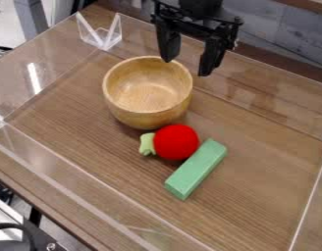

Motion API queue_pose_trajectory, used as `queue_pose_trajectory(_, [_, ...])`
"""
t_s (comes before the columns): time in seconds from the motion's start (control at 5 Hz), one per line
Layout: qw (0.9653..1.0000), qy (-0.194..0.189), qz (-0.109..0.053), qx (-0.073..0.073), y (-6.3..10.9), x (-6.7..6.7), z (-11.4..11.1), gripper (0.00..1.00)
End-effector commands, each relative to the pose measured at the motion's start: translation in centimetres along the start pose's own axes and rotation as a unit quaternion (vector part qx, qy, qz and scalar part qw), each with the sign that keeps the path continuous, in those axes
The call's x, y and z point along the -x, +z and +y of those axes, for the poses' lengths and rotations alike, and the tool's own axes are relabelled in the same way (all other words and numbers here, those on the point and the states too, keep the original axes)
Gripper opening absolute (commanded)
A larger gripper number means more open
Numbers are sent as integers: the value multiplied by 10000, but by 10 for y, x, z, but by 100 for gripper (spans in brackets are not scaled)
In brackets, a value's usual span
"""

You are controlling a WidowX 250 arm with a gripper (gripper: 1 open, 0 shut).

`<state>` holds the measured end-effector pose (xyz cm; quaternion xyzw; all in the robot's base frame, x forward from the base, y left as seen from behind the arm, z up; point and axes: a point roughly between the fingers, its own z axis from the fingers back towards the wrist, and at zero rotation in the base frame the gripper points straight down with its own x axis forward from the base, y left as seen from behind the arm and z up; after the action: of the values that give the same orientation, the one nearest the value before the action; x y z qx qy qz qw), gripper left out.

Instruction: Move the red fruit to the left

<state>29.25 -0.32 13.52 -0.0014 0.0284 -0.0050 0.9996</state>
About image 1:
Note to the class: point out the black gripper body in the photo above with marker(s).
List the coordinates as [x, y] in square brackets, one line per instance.
[198, 18]

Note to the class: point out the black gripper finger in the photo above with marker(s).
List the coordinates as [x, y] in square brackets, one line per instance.
[169, 40]
[213, 55]

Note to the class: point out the light wooden bowl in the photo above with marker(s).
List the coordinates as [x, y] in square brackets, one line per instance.
[147, 92]

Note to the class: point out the red plush fruit green stem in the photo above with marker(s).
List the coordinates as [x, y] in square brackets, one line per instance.
[174, 142]

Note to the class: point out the grey table leg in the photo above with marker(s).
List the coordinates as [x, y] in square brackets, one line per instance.
[32, 17]

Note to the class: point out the green rectangular block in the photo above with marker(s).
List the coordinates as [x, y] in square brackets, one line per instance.
[188, 177]

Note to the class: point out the clear acrylic tray enclosure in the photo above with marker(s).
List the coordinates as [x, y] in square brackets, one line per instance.
[149, 159]

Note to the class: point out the black metal bracket with bolt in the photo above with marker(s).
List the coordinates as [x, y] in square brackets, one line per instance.
[44, 242]

